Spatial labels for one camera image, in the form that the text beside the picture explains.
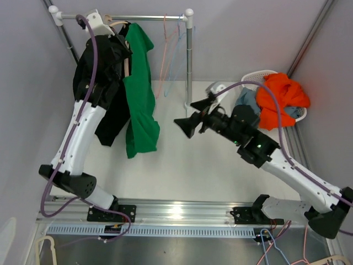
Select grey-blue t shirt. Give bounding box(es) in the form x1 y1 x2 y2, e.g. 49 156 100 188
235 87 303 119

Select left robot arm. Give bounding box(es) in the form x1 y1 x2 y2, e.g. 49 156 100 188
39 34 132 221

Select light blue wire hanger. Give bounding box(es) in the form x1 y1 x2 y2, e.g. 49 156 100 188
162 9 194 97

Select black t shirt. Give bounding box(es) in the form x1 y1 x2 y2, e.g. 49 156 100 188
73 35 130 146

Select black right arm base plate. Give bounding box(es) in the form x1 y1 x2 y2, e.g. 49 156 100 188
229 206 285 225

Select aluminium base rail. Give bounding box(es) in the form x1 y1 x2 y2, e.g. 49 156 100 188
44 197 310 226

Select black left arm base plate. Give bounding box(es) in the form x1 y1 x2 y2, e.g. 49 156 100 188
87 204 137 223

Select white slotted cable duct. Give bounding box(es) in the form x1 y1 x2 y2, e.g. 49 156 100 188
47 224 255 239

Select orange t shirt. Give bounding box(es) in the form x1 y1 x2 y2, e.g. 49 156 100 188
256 73 311 131

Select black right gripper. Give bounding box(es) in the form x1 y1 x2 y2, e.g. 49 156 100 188
174 98 242 146

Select beige hanger on floor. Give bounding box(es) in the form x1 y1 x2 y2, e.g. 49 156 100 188
34 235 58 265

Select green t shirt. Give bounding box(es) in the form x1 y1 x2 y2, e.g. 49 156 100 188
123 23 160 159

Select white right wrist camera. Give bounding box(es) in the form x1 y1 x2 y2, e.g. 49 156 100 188
205 82 228 103

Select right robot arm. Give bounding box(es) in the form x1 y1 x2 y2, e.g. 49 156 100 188
174 99 352 239

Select beige hanger bottom right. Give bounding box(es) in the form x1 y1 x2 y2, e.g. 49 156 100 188
310 255 351 265

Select pink wire hanger on floor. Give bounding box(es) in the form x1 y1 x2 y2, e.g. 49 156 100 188
256 221 309 264

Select metal clothes rack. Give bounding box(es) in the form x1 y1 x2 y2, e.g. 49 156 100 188
45 1 194 112

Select white perforated plastic basket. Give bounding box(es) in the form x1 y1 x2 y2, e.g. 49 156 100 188
240 70 307 122

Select blue wire hanger on floor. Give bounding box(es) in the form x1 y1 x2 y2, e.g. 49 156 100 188
257 229 290 265

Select pink wire hanger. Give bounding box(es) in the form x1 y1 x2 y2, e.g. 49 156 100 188
156 14 178 99
256 221 309 264

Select beige wooden hanger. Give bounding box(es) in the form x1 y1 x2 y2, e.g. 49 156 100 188
104 14 132 78

